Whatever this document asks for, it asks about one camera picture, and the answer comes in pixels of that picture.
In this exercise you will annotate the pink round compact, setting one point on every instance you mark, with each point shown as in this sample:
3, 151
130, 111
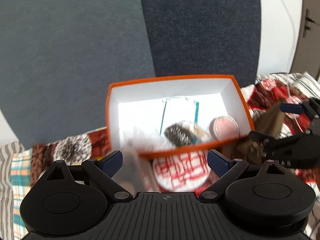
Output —
223, 128

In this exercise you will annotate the brown door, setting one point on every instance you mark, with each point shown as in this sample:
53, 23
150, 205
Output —
306, 55

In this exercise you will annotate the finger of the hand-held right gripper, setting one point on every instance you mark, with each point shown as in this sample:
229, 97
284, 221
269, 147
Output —
287, 150
291, 108

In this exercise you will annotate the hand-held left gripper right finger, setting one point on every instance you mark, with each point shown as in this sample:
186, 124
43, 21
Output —
218, 162

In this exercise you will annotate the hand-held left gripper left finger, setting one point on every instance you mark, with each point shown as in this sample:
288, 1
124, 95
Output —
111, 162

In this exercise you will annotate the red patterned blanket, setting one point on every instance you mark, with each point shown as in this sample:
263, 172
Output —
72, 145

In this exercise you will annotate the orange cardboard box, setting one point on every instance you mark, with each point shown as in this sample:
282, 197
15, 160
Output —
140, 92

